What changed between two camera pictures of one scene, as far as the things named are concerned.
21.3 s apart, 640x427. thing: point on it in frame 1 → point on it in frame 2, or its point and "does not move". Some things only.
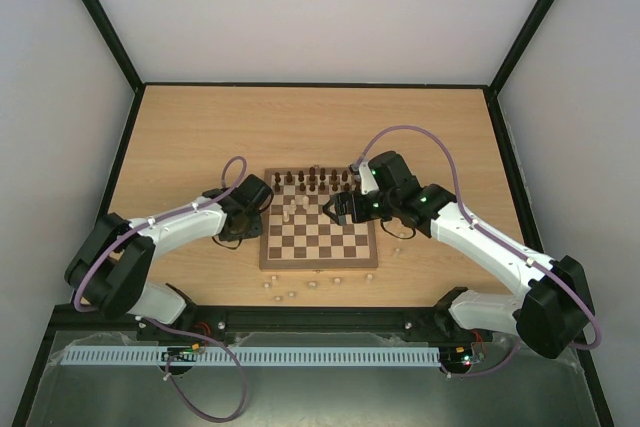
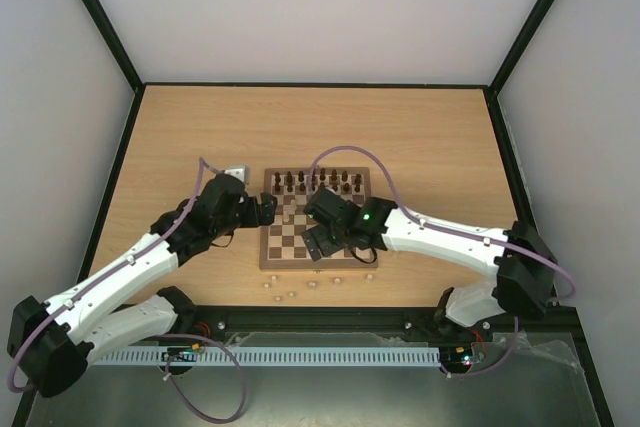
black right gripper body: (345, 207) → (325, 233)
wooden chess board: (297, 231) does not move
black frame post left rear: (94, 6) does not move
